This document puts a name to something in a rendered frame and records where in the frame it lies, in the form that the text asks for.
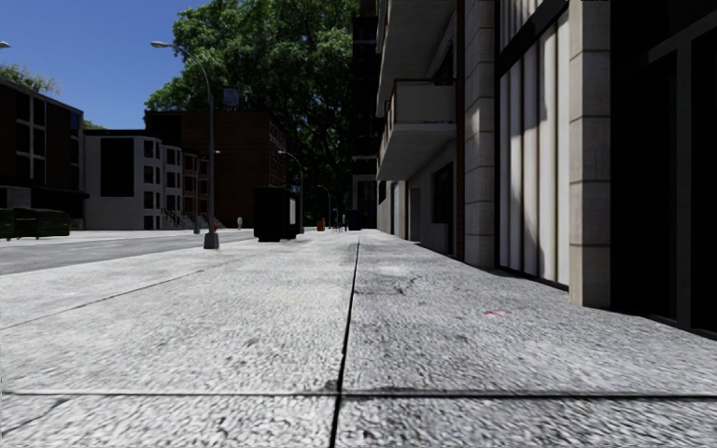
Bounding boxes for tree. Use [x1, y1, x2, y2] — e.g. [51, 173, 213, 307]
[0, 63, 62, 95]

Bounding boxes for pale concrete building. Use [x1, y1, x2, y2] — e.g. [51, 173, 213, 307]
[375, 0, 466, 258]

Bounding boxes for dark brick building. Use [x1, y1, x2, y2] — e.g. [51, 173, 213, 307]
[0, 78, 90, 231]

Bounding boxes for trees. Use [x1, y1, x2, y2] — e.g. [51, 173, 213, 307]
[144, 0, 360, 228]

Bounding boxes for white concrete building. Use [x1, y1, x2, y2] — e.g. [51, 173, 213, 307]
[83, 130, 184, 231]

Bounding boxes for black bus shelter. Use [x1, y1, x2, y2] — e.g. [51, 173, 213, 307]
[253, 185, 301, 243]

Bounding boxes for red brick building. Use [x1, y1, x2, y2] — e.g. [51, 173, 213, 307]
[144, 110, 288, 230]

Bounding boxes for pale stone building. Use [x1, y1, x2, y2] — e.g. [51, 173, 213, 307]
[456, 0, 717, 341]

